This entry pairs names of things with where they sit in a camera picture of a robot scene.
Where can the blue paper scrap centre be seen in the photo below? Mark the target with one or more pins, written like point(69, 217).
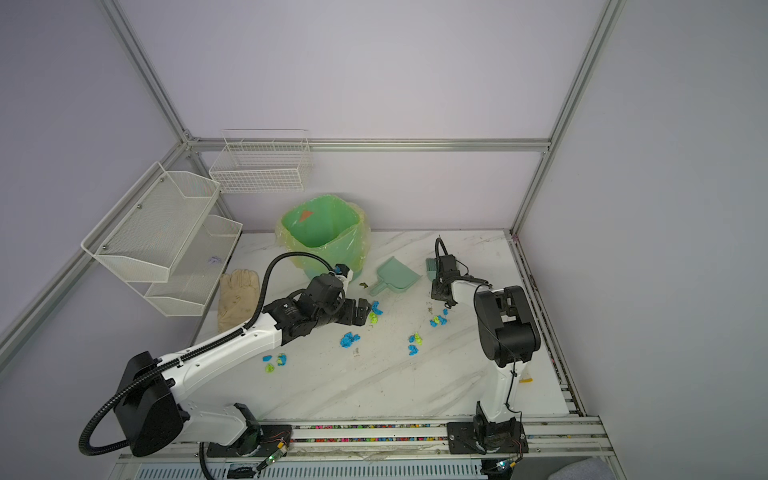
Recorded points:
point(349, 339)

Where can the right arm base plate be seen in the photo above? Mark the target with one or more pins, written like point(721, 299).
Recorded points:
point(487, 438)

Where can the paper scraps cluster centre top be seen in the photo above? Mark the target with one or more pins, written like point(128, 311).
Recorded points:
point(375, 313)

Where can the paper scraps cluster far left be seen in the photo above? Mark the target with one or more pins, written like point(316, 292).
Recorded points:
point(272, 362)

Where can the white wire basket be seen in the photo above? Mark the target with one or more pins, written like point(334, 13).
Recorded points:
point(263, 161)

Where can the paper scraps cluster centre right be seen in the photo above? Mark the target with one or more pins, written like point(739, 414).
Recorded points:
point(414, 342)

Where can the white slotted cable duct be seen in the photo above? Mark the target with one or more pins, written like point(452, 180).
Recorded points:
point(426, 469)

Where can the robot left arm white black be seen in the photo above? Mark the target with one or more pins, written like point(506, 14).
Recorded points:
point(156, 405)

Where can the paper scraps cluster near brush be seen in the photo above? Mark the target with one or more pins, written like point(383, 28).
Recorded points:
point(439, 319)

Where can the beige glove left side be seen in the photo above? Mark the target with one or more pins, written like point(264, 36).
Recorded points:
point(239, 296)

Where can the green trash bin with bag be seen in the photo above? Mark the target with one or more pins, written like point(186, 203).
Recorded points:
point(329, 227)

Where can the robot right arm white black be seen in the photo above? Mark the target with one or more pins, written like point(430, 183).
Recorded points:
point(507, 331)

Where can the white mesh two-tier shelf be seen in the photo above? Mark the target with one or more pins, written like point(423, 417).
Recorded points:
point(165, 241)

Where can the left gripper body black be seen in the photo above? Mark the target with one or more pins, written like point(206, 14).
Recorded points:
point(348, 317)

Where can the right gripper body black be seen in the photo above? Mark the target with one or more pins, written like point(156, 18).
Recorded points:
point(435, 290)

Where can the green plastic dustpan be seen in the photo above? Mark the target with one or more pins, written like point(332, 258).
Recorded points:
point(395, 276)

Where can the aluminium front rail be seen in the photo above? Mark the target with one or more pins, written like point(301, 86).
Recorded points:
point(375, 441)

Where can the green hand brush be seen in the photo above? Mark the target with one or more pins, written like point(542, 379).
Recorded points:
point(431, 268)

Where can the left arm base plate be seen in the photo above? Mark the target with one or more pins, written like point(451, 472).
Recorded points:
point(254, 443)

